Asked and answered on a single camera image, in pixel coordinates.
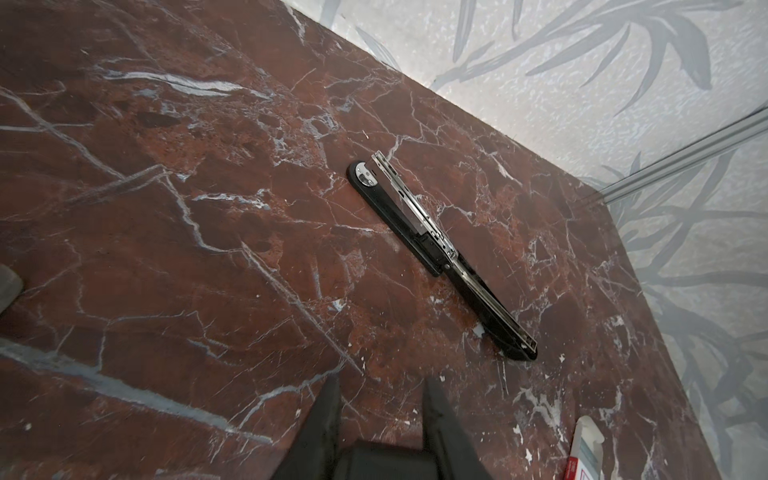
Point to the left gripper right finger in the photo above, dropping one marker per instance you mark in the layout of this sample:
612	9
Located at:
445	439

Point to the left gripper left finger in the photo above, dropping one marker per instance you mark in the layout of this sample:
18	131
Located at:
314	451

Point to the red white staple box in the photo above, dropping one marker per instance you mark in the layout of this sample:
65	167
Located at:
585	460

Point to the black stapler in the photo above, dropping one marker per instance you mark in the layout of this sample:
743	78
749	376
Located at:
383	189

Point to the grey pad under tool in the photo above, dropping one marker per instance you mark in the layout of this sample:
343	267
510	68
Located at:
11	286

